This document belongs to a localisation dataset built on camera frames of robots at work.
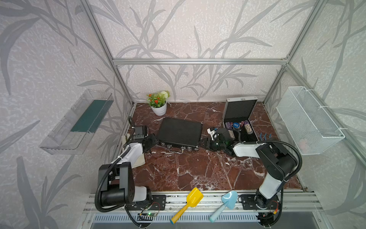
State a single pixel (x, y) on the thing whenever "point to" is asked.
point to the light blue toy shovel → (229, 199)
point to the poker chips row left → (228, 125)
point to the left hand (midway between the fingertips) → (155, 139)
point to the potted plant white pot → (157, 101)
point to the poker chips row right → (248, 127)
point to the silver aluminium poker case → (237, 112)
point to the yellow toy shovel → (193, 198)
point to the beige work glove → (135, 155)
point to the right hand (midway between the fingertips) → (199, 144)
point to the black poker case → (178, 135)
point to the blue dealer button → (236, 125)
